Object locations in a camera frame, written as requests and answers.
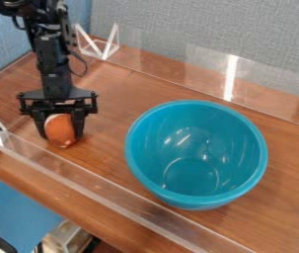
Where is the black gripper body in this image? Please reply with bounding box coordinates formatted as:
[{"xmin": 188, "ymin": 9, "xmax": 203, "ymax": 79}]
[{"xmin": 17, "ymin": 72, "xmax": 97, "ymax": 115}]

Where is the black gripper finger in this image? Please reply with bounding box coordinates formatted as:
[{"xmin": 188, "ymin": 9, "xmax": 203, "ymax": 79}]
[
  {"xmin": 33, "ymin": 113, "xmax": 46, "ymax": 137},
  {"xmin": 71, "ymin": 112, "xmax": 85, "ymax": 139}
]

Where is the brown toy mushroom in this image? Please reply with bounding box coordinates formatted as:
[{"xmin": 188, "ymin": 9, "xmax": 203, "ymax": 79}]
[{"xmin": 45, "ymin": 114, "xmax": 76, "ymax": 148}]

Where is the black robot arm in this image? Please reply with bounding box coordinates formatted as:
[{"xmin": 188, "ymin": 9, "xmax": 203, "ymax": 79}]
[{"xmin": 0, "ymin": 0, "xmax": 97, "ymax": 139}]

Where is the blue plastic bowl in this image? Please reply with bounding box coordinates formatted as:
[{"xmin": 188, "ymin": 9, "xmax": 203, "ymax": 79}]
[{"xmin": 125, "ymin": 100, "xmax": 267, "ymax": 211}]

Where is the clear acrylic front barrier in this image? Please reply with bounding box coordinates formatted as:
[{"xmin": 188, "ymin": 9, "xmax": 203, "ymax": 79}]
[{"xmin": 0, "ymin": 131, "xmax": 252, "ymax": 253}]

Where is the clear acrylic barrier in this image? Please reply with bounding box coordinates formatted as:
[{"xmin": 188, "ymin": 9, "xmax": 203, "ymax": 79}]
[
  {"xmin": 108, "ymin": 44, "xmax": 299, "ymax": 125},
  {"xmin": 0, "ymin": 131, "xmax": 252, "ymax": 253}
]

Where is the clear acrylic back barrier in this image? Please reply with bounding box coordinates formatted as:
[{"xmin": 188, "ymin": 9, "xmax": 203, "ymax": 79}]
[{"xmin": 108, "ymin": 44, "xmax": 299, "ymax": 125}]

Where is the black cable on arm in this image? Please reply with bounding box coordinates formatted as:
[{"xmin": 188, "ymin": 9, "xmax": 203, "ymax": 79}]
[{"xmin": 67, "ymin": 48, "xmax": 89, "ymax": 78}]

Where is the clear acrylic corner bracket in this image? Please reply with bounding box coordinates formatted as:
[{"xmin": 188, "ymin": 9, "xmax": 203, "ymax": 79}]
[{"xmin": 73, "ymin": 24, "xmax": 120, "ymax": 60}]

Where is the metal table leg frame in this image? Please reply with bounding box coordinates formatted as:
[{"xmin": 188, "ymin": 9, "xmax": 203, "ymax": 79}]
[{"xmin": 32, "ymin": 220, "xmax": 92, "ymax": 253}]

